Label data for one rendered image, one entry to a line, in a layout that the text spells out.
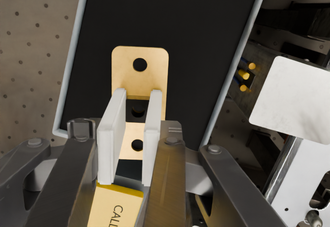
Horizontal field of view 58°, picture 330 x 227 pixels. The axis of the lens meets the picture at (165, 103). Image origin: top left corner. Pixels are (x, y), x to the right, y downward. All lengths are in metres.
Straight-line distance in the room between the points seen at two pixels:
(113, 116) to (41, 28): 0.63
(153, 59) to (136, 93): 0.03
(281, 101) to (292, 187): 0.23
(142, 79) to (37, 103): 0.62
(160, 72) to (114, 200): 0.16
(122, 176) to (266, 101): 0.17
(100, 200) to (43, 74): 0.51
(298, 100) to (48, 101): 0.61
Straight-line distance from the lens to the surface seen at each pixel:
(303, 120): 0.36
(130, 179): 0.33
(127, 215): 0.33
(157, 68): 0.20
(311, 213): 0.58
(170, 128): 0.16
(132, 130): 0.22
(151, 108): 0.16
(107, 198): 0.32
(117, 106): 0.17
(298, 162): 0.52
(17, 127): 0.86
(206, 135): 0.27
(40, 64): 0.78
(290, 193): 0.55
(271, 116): 0.35
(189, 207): 0.50
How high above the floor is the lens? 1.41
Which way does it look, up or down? 71 degrees down
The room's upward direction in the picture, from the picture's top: 178 degrees clockwise
